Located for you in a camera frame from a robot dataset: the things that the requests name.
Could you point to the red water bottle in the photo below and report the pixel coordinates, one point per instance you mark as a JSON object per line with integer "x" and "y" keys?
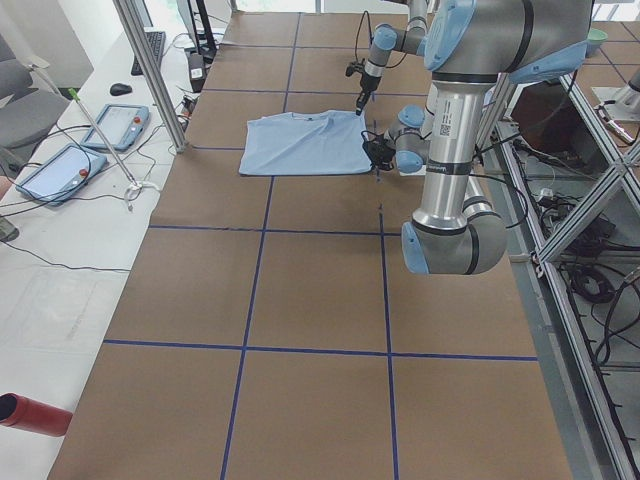
{"x": 26, "y": 414}

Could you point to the grey office chair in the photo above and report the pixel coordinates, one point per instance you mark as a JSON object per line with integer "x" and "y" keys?
{"x": 28, "y": 115}

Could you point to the black computer mouse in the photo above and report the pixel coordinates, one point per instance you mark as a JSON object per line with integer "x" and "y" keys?
{"x": 120, "y": 89}

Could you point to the lower teach pendant tablet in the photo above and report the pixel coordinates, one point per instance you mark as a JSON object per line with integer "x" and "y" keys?
{"x": 60, "y": 177}

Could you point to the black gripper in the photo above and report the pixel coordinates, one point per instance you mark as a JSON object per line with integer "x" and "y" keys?
{"x": 381, "y": 155}
{"x": 366, "y": 83}

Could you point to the light blue t-shirt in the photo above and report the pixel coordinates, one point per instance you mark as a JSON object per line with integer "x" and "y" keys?
{"x": 296, "y": 144}

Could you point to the teach pendant tablet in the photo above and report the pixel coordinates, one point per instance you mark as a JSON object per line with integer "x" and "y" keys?
{"x": 60, "y": 177}
{"x": 122, "y": 124}

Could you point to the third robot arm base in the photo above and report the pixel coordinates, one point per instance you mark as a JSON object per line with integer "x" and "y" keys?
{"x": 619, "y": 104}

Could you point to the aluminium frame post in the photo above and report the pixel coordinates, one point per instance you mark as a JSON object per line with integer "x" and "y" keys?
{"x": 133, "y": 27}

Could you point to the long metal grabber stick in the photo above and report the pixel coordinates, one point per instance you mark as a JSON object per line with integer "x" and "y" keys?
{"x": 97, "y": 140}

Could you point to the upper teach pendant tablet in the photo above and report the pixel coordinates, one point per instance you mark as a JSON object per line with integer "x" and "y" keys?
{"x": 122, "y": 124}

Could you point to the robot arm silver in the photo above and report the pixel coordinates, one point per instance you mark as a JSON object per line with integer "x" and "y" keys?
{"x": 385, "y": 40}
{"x": 455, "y": 230}

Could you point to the aluminium frame cage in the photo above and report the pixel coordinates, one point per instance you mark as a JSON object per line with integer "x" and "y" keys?
{"x": 571, "y": 189}

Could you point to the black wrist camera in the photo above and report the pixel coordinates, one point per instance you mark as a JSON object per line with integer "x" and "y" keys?
{"x": 369, "y": 137}
{"x": 355, "y": 67}

